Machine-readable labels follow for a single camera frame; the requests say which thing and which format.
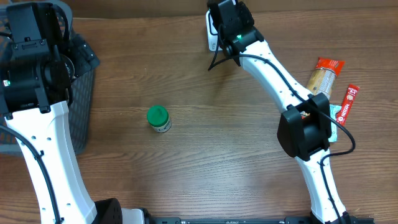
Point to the spaghetti pack orange ends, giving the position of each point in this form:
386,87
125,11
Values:
323,76

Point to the green lid jar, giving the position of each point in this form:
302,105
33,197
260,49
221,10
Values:
158,117

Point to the white barcode scanner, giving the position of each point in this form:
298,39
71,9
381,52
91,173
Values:
212,33

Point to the red coffee stick sachet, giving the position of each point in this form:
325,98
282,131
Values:
347,103

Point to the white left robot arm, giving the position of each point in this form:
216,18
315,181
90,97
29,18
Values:
36,93

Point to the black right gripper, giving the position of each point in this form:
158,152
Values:
240,9

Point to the black rail table edge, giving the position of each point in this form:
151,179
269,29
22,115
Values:
177,220

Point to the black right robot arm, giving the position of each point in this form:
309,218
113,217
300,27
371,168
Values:
305,123

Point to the grey plastic shopping basket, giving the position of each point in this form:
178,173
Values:
81,102

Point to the teal snack packet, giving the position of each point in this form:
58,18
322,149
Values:
334,109

